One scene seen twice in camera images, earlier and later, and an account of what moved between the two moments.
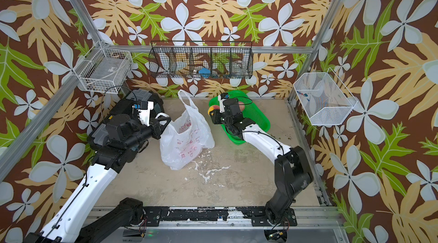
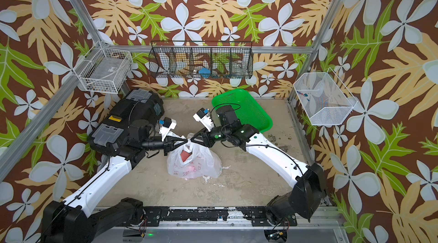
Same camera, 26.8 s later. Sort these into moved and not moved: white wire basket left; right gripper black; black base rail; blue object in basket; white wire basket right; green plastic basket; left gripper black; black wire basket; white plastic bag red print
Moved: white plastic bag red print; left gripper black; right gripper black
Not moved: black wire basket; white wire basket right; blue object in basket; black base rail; white wire basket left; green plastic basket
